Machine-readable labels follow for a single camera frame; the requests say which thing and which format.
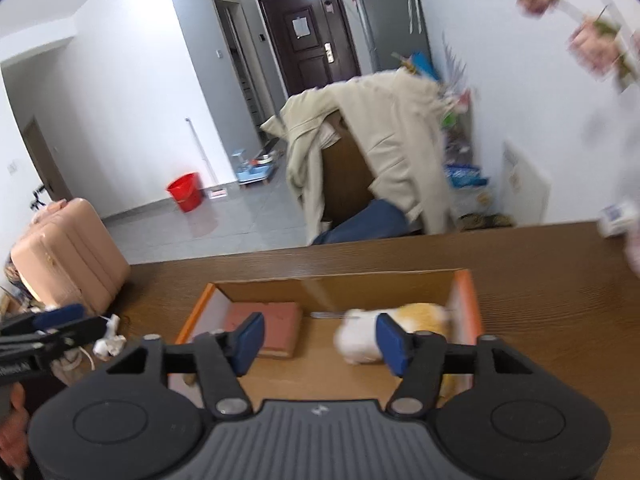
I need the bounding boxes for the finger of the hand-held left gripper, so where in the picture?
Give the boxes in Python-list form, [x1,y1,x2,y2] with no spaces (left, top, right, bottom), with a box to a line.
[0,316,108,361]
[0,303,87,336]

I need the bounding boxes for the crumpled white paper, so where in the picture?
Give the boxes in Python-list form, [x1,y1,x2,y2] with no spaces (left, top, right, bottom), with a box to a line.
[92,314,127,359]

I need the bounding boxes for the colourful clutter pile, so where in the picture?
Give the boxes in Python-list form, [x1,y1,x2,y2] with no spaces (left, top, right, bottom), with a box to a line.
[437,32,476,161]

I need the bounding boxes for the blue jeans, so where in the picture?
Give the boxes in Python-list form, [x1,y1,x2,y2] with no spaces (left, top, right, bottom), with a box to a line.
[312,199,416,246]

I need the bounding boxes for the blue patterned bag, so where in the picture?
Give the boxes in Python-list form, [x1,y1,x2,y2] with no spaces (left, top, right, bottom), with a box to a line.
[445,164,489,189]

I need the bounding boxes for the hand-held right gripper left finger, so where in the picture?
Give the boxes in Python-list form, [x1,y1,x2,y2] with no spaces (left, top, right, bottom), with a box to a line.
[105,311,266,419]

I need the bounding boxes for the person's left hand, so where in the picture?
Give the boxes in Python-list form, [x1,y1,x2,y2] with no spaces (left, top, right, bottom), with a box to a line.
[0,384,32,467]

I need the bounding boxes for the wooden desk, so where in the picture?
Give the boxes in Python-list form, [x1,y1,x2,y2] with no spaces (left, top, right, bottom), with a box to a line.
[100,220,640,480]

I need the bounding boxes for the orange-edged cardboard box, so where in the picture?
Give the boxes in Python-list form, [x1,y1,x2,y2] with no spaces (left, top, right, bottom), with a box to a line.
[175,268,485,411]

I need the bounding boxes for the small blue stool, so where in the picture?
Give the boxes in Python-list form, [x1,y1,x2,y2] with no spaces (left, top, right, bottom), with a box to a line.
[235,147,281,186]

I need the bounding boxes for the mop with white pole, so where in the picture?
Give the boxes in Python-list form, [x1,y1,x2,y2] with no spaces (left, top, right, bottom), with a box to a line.
[185,118,227,199]

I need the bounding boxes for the grey refrigerator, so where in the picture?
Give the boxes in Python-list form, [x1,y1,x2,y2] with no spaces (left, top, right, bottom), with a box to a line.
[348,0,433,76]

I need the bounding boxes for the small white tissue pack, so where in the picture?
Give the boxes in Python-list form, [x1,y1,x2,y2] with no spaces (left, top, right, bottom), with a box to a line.
[597,201,637,239]

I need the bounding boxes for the white and yellow plush toy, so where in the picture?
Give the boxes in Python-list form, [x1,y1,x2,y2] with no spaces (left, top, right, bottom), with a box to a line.
[334,302,451,366]

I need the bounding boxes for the pink rectangular block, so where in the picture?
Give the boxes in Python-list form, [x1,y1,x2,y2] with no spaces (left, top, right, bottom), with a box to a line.
[223,301,304,360]

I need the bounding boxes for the beige coat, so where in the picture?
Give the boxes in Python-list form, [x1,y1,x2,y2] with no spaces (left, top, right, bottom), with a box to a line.
[260,67,458,242]

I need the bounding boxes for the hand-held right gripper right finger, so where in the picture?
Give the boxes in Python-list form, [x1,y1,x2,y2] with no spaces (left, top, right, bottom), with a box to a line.
[375,312,536,419]

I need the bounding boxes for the patterned floor mat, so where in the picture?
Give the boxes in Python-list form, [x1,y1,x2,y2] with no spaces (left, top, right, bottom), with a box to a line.
[457,212,514,231]

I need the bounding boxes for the red bucket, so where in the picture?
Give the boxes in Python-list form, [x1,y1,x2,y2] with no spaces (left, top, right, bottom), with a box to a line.
[166,172,204,213]

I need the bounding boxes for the pink suitcase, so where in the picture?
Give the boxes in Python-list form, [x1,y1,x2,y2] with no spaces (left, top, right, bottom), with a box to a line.
[10,198,132,316]

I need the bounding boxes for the pink glass vase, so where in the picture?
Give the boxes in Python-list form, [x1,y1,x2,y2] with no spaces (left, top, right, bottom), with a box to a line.
[623,222,640,279]

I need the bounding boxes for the dark brown door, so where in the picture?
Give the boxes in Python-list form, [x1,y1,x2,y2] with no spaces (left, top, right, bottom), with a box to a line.
[258,0,362,98]

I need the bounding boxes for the white board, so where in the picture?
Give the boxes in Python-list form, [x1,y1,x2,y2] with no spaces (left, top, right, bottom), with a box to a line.
[501,140,551,226]

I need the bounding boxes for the brown wooden chair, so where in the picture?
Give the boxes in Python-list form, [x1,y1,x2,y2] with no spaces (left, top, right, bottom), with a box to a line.
[320,110,426,236]

